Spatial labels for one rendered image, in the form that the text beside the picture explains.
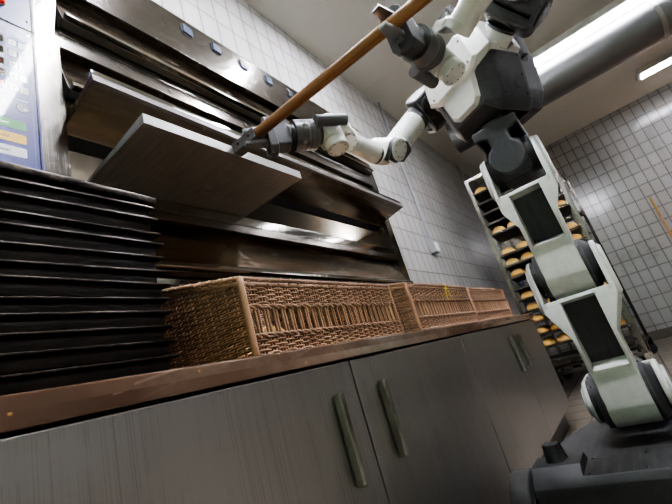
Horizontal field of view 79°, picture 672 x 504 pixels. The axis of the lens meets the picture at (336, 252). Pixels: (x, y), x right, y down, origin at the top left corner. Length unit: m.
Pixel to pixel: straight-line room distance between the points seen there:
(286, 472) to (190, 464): 0.14
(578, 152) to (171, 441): 5.81
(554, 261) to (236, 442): 0.95
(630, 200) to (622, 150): 0.61
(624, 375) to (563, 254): 0.33
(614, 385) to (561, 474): 0.29
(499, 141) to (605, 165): 4.69
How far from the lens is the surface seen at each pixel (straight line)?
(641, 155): 5.97
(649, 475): 1.10
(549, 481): 1.14
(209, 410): 0.53
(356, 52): 1.02
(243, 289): 0.72
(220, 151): 1.18
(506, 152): 1.29
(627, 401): 1.29
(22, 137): 1.24
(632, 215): 5.82
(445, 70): 1.14
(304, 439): 0.63
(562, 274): 1.24
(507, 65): 1.41
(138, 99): 1.34
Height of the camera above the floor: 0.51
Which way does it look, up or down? 17 degrees up
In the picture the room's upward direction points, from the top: 17 degrees counter-clockwise
